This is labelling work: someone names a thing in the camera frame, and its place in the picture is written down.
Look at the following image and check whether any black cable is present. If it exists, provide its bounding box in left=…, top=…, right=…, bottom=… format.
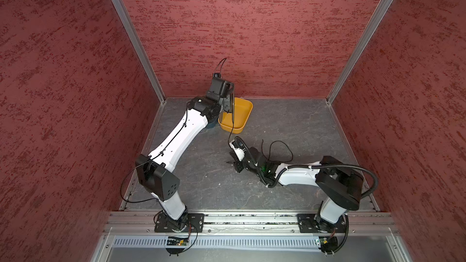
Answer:
left=226, top=83, right=294, bottom=164

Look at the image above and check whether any grey cable spool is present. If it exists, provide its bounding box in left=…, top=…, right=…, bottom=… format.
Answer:
left=222, top=82, right=235, bottom=114

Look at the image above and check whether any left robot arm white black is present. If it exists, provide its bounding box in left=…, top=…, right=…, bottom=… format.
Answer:
left=135, top=74, right=234, bottom=232

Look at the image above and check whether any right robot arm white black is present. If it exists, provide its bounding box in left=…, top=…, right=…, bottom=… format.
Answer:
left=230, top=147, right=364, bottom=225

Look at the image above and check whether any yellow plastic bin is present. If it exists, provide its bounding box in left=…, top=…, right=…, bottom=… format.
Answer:
left=218, top=97, right=254, bottom=134

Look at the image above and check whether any black corrugated hose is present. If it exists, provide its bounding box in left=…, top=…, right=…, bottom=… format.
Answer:
left=233, top=136, right=379, bottom=200

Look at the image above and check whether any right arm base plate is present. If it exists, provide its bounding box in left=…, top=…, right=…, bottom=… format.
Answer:
left=297, top=213, right=348, bottom=234

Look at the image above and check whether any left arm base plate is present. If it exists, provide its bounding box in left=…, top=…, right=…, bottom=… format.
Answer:
left=154, top=213, right=205, bottom=233

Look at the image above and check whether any white vented cable duct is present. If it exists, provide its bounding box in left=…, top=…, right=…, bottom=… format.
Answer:
left=112, top=235, right=320, bottom=252

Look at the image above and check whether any aluminium front rail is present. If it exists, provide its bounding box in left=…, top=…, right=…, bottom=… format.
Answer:
left=104, top=211, right=400, bottom=236

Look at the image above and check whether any left aluminium corner post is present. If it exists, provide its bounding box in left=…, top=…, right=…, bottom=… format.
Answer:
left=111, top=0, right=166, bottom=105

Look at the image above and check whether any aluminium corner post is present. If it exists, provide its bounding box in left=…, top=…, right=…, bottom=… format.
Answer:
left=111, top=0, right=166, bottom=105
left=326, top=0, right=394, bottom=107

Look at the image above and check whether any right aluminium corner post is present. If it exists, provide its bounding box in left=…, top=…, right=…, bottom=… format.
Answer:
left=326, top=0, right=394, bottom=107

